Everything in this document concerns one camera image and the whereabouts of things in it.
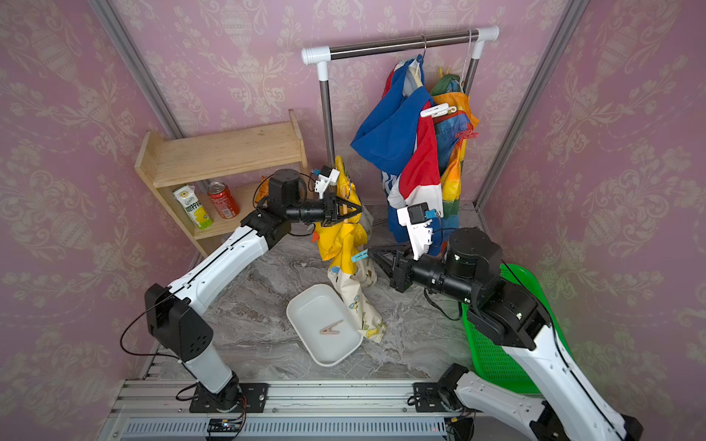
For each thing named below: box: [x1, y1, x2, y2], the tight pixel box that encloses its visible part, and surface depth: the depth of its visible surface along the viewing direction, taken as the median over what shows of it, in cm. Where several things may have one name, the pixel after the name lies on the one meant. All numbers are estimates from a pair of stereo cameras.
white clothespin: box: [420, 102, 457, 119], surface depth 59 cm
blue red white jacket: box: [351, 55, 447, 259], surface depth 67 cm
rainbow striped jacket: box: [432, 73, 480, 229], surface depth 66 cm
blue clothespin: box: [351, 248, 369, 263], surface depth 55 cm
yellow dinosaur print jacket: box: [315, 155, 388, 343], surface depth 73 cm
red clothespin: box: [455, 130, 479, 139], surface depth 64 cm
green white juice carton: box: [172, 184, 214, 231], surface depth 79 cm
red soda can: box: [206, 180, 240, 220], surface depth 83 cm
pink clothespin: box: [319, 318, 344, 335], surface depth 87 cm
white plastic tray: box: [285, 283, 364, 368], surface depth 89 cm
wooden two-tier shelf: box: [135, 110, 309, 259], surface depth 76 cm
